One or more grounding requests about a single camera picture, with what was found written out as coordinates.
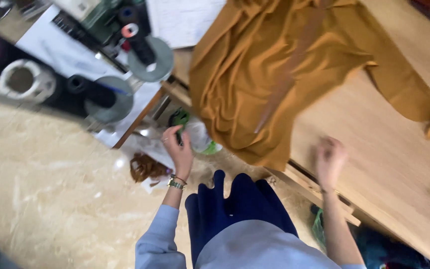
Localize person's right hand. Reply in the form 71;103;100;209
315;136;348;192

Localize brown fabric scrap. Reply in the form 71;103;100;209
130;152;172;184

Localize person's light blue top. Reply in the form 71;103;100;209
135;204;367;269

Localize grey thread stand disc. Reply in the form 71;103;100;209
84;76;135;124
127;35;174;83

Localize sewing machine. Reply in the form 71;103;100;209
51;0;152;51

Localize mustard yellow fabric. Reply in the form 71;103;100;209
189;0;430;172

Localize person's navy blue skirt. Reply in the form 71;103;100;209
184;170;299;268

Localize person's left hand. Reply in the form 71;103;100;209
161;125;195;182

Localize black thread cone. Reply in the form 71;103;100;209
66;75;118;109
119;7;158;68

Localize white paper sheet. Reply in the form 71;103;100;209
146;0;227;49

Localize white plastic bag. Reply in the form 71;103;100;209
185;119;223;155

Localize blue fabric heap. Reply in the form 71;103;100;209
353;226;430;269

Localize green plastic bag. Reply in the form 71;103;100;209
311;207;327;251

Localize green and black tool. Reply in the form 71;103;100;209
168;108;191;146

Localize small white side table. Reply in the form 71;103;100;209
15;4;165;149

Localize gold wristwatch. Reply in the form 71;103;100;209
167;177;186;191

